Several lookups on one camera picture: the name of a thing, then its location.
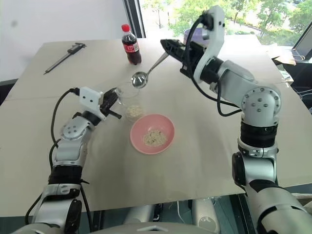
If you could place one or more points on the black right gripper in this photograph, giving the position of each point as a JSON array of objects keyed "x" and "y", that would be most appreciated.
[{"x": 192, "y": 57}]

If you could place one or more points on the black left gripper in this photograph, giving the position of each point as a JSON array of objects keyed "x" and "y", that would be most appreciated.
[{"x": 107, "y": 102}]

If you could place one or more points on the clear plastic cup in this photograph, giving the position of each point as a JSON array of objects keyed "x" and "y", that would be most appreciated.
[{"x": 130, "y": 96}]

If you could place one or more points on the metal spoon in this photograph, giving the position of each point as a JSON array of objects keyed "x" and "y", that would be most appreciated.
[{"x": 139, "y": 80}]

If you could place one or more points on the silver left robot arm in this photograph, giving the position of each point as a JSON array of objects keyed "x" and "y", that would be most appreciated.
[{"x": 70, "y": 146}]

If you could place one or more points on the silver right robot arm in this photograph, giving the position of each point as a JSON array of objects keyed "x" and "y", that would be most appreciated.
[{"x": 258, "y": 104}]

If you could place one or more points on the oatmeal in glass mug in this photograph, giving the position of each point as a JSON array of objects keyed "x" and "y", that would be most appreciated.
[{"x": 134, "y": 111}]

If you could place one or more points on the pink bowl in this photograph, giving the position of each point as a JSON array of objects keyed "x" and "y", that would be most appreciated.
[{"x": 156, "y": 122}]

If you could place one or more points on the oatmeal in pink bowl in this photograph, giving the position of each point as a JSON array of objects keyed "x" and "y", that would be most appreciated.
[{"x": 154, "y": 138}]

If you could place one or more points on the purple round container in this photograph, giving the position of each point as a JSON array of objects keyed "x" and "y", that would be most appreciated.
[{"x": 197, "y": 35}]

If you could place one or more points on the cola bottle with red cap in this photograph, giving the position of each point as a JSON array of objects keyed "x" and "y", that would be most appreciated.
[{"x": 131, "y": 53}]

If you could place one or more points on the black vernier caliper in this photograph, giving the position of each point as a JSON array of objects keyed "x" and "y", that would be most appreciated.
[{"x": 76, "y": 46}]

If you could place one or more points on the brown cardboard piece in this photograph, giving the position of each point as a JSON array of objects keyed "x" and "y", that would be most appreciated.
[{"x": 284, "y": 57}]

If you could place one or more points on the open laptop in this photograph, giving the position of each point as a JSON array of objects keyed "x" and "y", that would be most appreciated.
[{"x": 304, "y": 44}]

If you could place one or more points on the grey rounded shape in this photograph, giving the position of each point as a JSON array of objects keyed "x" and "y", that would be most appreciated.
[{"x": 207, "y": 217}]

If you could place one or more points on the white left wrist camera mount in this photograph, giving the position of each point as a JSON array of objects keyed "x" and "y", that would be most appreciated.
[{"x": 90, "y": 98}]

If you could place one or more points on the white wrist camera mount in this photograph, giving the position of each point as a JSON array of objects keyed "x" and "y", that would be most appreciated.
[
  {"x": 215, "y": 36},
  {"x": 90, "y": 98}
]

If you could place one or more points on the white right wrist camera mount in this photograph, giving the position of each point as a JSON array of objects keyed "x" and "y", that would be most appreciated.
[{"x": 215, "y": 36}]

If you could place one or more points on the dark window frame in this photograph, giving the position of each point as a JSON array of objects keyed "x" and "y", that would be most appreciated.
[{"x": 134, "y": 17}]

